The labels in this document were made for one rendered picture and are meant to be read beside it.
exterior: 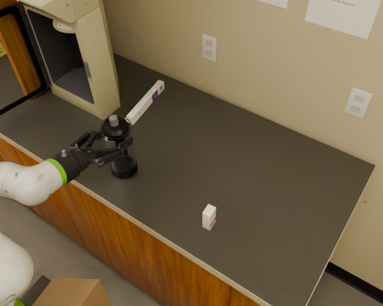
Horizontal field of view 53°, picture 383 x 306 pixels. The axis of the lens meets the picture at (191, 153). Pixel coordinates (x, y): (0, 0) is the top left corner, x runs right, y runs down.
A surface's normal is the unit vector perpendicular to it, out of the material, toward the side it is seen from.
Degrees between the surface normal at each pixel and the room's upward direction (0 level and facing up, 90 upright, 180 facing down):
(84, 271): 0
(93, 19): 90
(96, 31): 90
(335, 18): 90
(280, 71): 90
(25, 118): 0
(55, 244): 0
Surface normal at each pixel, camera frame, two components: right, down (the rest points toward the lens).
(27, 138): -0.02, -0.66
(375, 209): -0.57, 0.63
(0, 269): 0.43, -0.26
